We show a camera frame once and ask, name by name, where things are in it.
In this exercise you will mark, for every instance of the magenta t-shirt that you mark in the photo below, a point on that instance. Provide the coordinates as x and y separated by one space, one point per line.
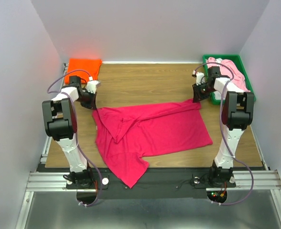
125 135

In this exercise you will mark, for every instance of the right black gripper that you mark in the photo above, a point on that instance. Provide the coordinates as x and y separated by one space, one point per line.
197 96

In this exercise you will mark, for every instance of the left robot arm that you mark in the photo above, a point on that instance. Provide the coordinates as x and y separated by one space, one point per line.
60 123

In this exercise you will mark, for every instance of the pink t-shirt in bin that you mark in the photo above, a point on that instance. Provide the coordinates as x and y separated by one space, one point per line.
239 78

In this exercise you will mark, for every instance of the aluminium frame rail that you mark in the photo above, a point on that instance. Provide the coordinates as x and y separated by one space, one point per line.
263 180

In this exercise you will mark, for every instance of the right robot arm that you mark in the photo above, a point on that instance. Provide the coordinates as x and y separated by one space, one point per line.
236 114

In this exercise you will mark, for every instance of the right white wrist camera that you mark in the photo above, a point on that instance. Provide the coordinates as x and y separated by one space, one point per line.
199 76

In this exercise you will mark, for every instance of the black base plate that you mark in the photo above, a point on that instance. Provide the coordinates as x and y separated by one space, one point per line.
154 184

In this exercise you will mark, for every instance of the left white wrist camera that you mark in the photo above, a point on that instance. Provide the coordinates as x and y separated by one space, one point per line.
92 86

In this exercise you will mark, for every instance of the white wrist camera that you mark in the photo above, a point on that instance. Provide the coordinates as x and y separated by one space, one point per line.
92 86
199 76

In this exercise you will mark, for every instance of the white garment in bin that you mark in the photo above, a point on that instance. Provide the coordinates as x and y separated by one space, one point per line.
219 62

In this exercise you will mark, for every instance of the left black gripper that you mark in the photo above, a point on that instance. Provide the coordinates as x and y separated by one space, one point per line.
91 104

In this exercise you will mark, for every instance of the green plastic bin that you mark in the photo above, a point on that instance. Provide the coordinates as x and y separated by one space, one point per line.
237 61

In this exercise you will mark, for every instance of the folded orange t-shirt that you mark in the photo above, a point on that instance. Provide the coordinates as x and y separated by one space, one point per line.
90 66

